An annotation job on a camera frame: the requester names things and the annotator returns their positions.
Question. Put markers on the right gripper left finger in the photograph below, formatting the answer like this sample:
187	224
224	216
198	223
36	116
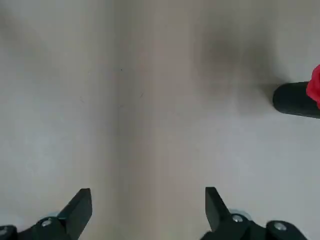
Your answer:
72	215

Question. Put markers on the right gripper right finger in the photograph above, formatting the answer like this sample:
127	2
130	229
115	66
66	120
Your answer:
217	215

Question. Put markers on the black vase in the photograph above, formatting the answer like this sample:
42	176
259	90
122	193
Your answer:
290	100

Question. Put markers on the red artificial rose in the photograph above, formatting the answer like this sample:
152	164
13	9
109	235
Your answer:
314	87

